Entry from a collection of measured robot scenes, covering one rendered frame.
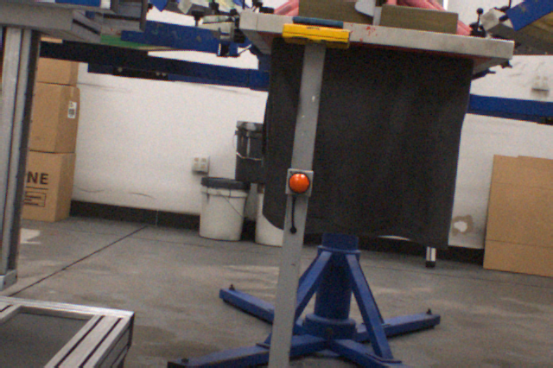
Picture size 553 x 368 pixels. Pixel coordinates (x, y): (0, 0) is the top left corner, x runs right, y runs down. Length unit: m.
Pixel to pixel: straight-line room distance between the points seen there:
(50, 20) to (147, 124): 4.91
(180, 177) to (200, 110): 0.46
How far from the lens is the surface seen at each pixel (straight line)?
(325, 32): 2.11
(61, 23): 2.29
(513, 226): 7.07
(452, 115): 2.45
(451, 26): 2.49
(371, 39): 2.35
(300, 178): 2.11
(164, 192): 7.17
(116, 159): 7.21
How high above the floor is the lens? 0.76
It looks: 3 degrees down
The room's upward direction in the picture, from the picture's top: 7 degrees clockwise
